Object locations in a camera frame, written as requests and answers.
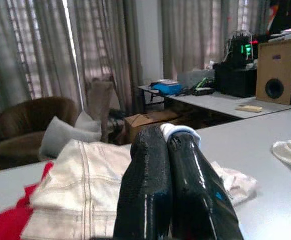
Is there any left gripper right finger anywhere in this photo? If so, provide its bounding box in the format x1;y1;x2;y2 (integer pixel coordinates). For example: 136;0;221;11
166;131;245;240

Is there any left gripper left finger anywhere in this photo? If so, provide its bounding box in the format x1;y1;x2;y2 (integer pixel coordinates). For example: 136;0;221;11
113;124;174;240

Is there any white polo shirt checked trim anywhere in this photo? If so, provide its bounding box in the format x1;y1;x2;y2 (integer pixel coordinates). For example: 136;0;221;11
159;123;259;207

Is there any cream denim garment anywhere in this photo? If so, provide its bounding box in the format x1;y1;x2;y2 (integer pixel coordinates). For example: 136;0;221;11
21;139;133;240

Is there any brown cardboard box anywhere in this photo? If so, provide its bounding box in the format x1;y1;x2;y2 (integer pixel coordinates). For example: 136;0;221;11
124;109;182;146

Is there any white cushion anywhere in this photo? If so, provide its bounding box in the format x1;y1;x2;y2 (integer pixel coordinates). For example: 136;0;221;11
74;111;103;134

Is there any grey cushion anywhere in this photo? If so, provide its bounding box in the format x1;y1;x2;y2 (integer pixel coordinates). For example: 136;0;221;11
39;116;103;160

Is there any grey folding table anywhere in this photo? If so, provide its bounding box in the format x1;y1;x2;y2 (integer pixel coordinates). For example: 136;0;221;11
137;84;291;120

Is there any blue box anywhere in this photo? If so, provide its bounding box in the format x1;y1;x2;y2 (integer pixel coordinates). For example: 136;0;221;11
151;79;184;96

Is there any cream striped cloth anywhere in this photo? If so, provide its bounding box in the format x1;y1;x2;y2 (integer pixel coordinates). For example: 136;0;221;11
271;138;291;176

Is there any beige wooden block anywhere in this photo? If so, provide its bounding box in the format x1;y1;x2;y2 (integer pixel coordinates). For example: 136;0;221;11
236;104;264;114

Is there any black and green device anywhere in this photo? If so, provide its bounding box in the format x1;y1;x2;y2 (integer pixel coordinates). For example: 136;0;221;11
191;77;216;97

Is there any grey box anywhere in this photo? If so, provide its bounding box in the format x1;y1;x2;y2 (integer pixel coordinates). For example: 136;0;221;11
177;69;216;88

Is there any black box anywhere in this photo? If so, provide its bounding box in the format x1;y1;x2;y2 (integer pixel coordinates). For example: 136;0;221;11
214;61;259;98

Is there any brown armchair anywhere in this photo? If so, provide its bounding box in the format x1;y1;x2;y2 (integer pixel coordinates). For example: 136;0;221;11
0;96;80;171

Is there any red garment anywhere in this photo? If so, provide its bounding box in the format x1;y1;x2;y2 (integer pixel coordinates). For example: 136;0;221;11
0;161;55;240

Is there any wooden speaker box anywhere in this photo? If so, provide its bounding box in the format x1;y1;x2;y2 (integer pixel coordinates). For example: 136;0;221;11
255;37;291;106

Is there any device with green lights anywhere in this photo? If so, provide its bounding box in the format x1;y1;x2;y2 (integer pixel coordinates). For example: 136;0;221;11
226;31;261;68

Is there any sheer grey curtain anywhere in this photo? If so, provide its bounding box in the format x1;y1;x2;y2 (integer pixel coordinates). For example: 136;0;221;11
0;0;144;115
160;0;271;79

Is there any stack of papers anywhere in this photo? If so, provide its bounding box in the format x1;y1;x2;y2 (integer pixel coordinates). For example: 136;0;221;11
270;27;291;41

